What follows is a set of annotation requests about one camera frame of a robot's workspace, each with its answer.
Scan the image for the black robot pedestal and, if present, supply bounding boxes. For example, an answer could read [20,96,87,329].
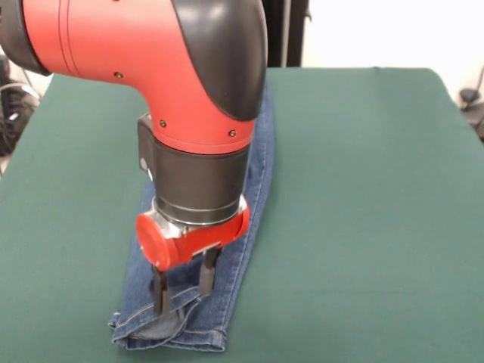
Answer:
[262,0,314,68]

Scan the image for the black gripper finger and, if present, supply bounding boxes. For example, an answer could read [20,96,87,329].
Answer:
[150,263,170,315]
[199,247,222,296]

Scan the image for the dark green table cloth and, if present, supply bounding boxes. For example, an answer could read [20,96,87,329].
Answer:
[0,67,484,363]

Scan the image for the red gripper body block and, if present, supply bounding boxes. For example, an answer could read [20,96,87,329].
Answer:
[135,195,251,271]

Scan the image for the black floor device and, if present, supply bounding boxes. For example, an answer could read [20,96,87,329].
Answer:
[458,87,484,143]

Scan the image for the blue denim jeans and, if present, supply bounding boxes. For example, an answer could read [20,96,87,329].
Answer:
[107,85,276,352]

